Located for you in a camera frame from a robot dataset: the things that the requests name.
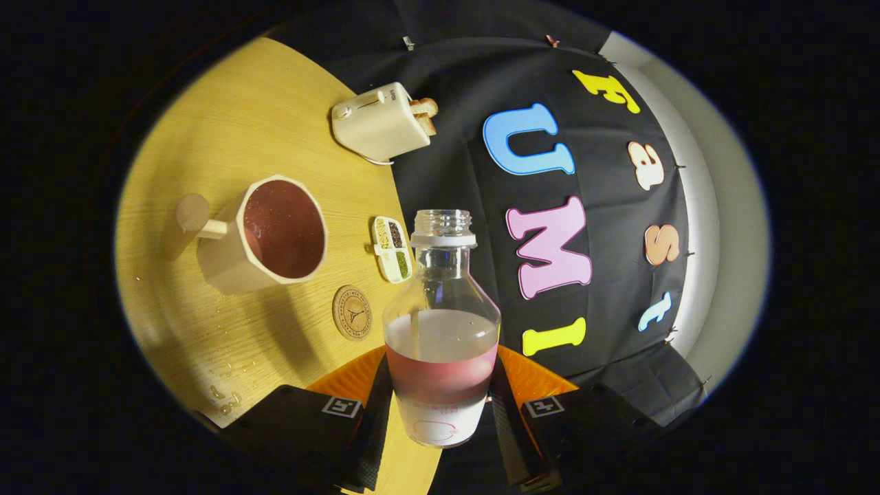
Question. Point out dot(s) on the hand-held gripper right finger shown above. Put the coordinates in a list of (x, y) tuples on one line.
[(509, 440)]

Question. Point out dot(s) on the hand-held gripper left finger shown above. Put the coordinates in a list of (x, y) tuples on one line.
[(371, 440)]

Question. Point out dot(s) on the clear juice bottle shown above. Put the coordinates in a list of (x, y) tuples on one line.
[(440, 344)]

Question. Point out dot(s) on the round wooden coaster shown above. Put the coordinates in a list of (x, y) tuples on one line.
[(352, 313)]

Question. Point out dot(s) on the white divided grain dish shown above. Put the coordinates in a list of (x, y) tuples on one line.
[(392, 249)]

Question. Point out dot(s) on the cream toaster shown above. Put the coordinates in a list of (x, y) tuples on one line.
[(378, 127)]

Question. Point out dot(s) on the toast slice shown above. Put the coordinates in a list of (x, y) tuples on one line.
[(427, 125), (425, 106)]

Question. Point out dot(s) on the black backdrop cloth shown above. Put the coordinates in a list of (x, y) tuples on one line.
[(467, 89)]

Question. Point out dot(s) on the wooden table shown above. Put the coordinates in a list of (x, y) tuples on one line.
[(206, 124)]

